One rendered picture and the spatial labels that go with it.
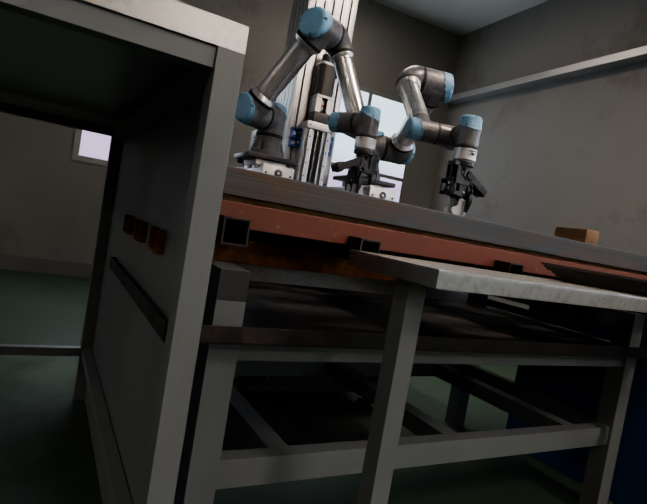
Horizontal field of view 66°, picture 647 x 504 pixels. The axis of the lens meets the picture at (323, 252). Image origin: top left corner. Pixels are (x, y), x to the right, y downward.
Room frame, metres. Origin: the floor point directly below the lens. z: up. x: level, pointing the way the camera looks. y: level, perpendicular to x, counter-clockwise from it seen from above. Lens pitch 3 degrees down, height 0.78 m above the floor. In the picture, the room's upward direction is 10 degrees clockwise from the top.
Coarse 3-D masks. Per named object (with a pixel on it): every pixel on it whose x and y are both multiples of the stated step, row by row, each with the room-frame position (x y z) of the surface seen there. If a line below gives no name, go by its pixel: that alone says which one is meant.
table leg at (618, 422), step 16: (624, 320) 1.66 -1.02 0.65; (624, 336) 1.65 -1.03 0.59; (640, 336) 1.66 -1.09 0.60; (608, 368) 1.67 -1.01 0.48; (624, 368) 1.63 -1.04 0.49; (608, 384) 1.66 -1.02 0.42; (624, 384) 1.64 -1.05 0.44; (608, 400) 1.66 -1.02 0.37; (624, 400) 1.65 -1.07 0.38; (608, 416) 1.65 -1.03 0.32; (624, 416) 1.66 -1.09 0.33; (608, 432) 1.64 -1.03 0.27; (592, 448) 1.67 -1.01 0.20; (608, 448) 1.63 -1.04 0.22; (592, 464) 1.66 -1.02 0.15; (608, 464) 1.64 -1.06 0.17; (592, 480) 1.66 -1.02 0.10; (608, 480) 1.65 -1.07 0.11; (592, 496) 1.65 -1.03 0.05; (608, 496) 1.66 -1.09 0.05
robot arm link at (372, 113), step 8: (360, 112) 1.78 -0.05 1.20; (368, 112) 1.76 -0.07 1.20; (376, 112) 1.76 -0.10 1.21; (352, 120) 1.78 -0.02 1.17; (360, 120) 1.77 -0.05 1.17; (368, 120) 1.76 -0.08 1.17; (376, 120) 1.76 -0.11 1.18; (360, 128) 1.77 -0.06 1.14; (368, 128) 1.76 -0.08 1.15; (376, 128) 1.77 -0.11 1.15; (368, 136) 1.76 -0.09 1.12; (376, 136) 1.78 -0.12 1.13
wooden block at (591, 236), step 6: (558, 228) 1.67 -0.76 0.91; (564, 228) 1.65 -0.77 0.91; (570, 228) 1.63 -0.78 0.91; (576, 228) 1.61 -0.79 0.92; (558, 234) 1.67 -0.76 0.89; (564, 234) 1.65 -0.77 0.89; (570, 234) 1.63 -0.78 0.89; (576, 234) 1.61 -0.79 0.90; (582, 234) 1.59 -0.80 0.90; (588, 234) 1.58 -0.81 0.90; (594, 234) 1.59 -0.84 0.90; (576, 240) 1.60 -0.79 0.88; (582, 240) 1.58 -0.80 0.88; (588, 240) 1.58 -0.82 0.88; (594, 240) 1.59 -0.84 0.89
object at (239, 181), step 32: (224, 192) 0.92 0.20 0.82; (256, 192) 0.95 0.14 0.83; (288, 192) 0.98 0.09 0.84; (320, 192) 1.02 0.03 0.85; (416, 224) 1.15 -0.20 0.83; (448, 224) 1.19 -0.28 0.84; (480, 224) 1.24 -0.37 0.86; (576, 256) 1.44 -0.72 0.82; (608, 256) 1.51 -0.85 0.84; (640, 256) 1.60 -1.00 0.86
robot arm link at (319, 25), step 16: (304, 16) 1.89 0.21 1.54; (320, 16) 1.86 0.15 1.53; (304, 32) 1.88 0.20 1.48; (320, 32) 1.87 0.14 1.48; (336, 32) 1.92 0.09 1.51; (288, 48) 1.96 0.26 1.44; (304, 48) 1.92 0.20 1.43; (320, 48) 1.93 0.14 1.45; (288, 64) 1.95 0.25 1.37; (304, 64) 1.98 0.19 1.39; (272, 80) 1.98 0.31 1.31; (288, 80) 1.99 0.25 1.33; (240, 96) 2.02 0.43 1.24; (256, 96) 1.99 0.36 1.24; (272, 96) 2.01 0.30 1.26; (240, 112) 2.02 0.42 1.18; (256, 112) 2.01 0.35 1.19; (256, 128) 2.12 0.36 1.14
